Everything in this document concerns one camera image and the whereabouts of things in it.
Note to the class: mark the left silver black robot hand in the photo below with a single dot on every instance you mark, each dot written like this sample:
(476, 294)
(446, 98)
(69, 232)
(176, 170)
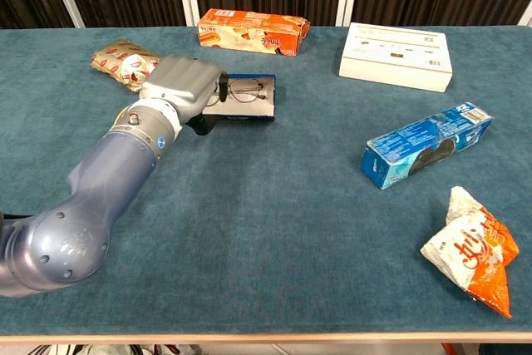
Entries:
(183, 80)

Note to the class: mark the thin-framed eyeglasses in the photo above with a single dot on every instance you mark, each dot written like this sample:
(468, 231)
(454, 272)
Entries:
(245, 91)

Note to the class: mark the blue glasses case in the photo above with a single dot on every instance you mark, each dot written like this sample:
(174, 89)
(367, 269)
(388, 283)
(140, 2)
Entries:
(249, 117)

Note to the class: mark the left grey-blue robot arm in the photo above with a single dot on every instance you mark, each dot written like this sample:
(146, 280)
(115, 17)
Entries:
(112, 164)

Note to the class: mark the gold foil snack pack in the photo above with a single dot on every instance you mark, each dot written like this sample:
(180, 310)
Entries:
(116, 60)

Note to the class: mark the orange biscuit box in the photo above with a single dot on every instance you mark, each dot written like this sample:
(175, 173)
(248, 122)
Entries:
(249, 35)

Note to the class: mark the teal velvet tablecloth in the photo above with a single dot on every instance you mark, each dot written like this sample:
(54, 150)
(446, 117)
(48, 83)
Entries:
(266, 247)

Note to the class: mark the white flat cardboard box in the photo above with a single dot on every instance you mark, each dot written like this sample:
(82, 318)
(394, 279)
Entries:
(395, 55)

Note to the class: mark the blue cookie box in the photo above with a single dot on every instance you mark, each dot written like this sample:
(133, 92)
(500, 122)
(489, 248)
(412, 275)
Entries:
(415, 151)

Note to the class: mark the orange white snack bag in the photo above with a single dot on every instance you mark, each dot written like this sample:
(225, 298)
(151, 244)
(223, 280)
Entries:
(469, 251)

